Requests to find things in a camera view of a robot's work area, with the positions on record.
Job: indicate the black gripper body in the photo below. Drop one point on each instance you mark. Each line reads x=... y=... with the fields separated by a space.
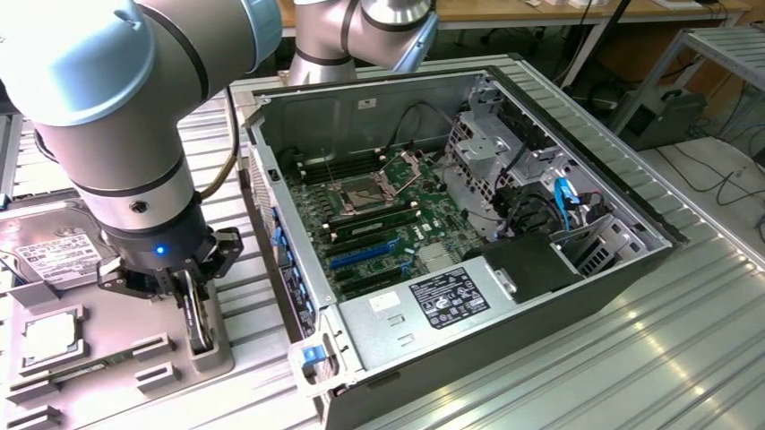
x=143 y=255

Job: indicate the graphics card with fan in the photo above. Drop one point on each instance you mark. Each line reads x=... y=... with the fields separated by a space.
x=201 y=322

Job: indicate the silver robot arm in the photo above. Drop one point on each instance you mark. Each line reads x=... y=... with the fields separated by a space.
x=102 y=134

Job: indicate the grey parts rack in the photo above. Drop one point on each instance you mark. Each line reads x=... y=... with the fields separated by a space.
x=119 y=331

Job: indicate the silver hard disk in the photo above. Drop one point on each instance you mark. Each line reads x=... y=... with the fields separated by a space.
x=37 y=255

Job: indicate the green RAM stick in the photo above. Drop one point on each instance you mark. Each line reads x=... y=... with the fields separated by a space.
x=114 y=359
x=370 y=226

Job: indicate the silver CPU chip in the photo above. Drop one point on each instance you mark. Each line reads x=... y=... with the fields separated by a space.
x=51 y=336

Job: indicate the blue expansion slot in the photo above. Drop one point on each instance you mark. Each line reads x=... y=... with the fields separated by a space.
x=358 y=257

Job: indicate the long black expansion slot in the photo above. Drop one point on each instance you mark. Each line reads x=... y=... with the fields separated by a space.
x=376 y=286
x=366 y=274

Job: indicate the CPU socket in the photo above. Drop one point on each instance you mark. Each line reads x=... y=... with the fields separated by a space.
x=362 y=195

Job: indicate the blue case latch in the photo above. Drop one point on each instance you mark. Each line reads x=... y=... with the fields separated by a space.
x=312 y=356

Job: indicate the silver power supply unit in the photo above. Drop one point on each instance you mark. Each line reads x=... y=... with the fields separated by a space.
x=382 y=331

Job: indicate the silver chipset heatsink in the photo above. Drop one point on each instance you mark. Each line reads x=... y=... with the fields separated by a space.
x=437 y=256

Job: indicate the green motherboard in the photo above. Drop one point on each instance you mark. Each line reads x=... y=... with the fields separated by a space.
x=437 y=215

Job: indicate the metal socket cover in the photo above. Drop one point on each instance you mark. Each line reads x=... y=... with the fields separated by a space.
x=406 y=157

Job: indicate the silver perforated drive cage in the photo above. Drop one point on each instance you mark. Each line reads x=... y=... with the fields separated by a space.
x=479 y=152

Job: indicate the black plastic shroud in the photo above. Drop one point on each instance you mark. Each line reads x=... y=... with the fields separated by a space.
x=532 y=269

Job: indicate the open black PC case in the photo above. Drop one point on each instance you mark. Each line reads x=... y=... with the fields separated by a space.
x=539 y=322

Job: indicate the silver disk bay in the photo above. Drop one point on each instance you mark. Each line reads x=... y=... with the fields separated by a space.
x=597 y=251

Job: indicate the long wooden desk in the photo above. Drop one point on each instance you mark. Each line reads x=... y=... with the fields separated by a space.
x=539 y=15

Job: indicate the black box device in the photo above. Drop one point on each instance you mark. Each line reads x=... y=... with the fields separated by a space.
x=669 y=121

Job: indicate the small white box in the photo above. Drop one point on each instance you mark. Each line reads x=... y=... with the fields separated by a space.
x=577 y=3

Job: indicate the metal slat side table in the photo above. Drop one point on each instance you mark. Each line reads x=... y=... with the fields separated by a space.
x=730 y=49

